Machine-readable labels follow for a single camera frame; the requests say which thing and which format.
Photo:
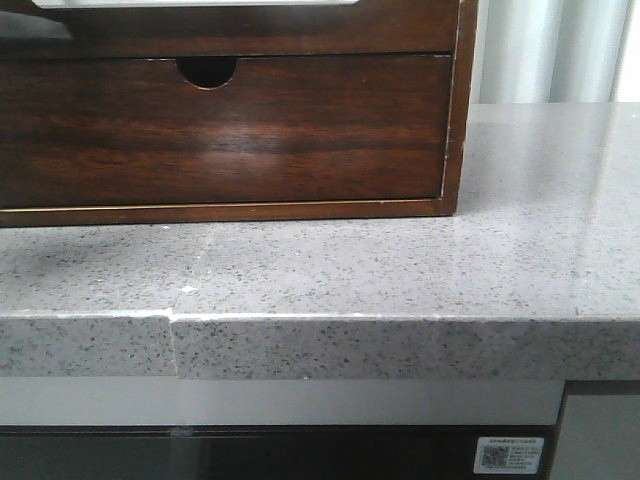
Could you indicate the wooden drawer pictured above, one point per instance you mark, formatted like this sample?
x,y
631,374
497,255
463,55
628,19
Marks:
x,y
31,32
123,132

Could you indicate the dark wooden drawer cabinet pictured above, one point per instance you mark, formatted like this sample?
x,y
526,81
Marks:
x,y
443,204

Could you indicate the white QR code sticker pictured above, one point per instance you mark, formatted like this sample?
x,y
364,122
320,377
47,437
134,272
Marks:
x,y
508,455

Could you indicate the white pleated curtain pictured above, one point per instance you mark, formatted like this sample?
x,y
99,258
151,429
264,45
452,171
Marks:
x,y
556,51

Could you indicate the grey cabinet door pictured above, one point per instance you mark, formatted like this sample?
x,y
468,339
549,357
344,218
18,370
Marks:
x,y
598,431

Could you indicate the black glass appliance front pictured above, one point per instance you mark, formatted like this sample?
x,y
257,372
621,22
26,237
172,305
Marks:
x,y
256,452

